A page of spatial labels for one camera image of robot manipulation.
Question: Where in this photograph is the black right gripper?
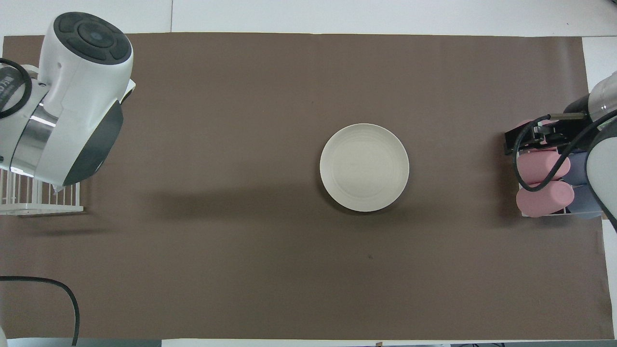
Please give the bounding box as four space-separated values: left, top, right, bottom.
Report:
504 94 598 156

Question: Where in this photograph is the cream round plate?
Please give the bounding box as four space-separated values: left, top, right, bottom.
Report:
320 123 410 213

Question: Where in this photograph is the pink plastic cup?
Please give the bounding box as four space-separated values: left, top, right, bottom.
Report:
517 150 571 185
516 120 548 145
516 182 575 218

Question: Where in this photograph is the blue plastic cup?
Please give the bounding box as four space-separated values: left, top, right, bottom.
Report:
569 185 603 220
564 152 591 186

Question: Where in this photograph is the cup rack with wooden bar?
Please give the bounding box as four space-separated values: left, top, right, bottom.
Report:
512 149 605 221

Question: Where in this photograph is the brown table mat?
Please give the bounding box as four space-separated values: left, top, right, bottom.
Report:
0 33 609 340

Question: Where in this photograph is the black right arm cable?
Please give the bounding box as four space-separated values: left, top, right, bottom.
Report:
514 110 617 192

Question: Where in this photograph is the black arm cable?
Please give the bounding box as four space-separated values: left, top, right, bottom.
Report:
514 110 617 192
0 58 80 347

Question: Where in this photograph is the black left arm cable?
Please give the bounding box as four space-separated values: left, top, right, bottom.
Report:
0 58 80 347

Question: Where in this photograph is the white wire dish rack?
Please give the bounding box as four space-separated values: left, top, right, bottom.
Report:
0 65 136 215

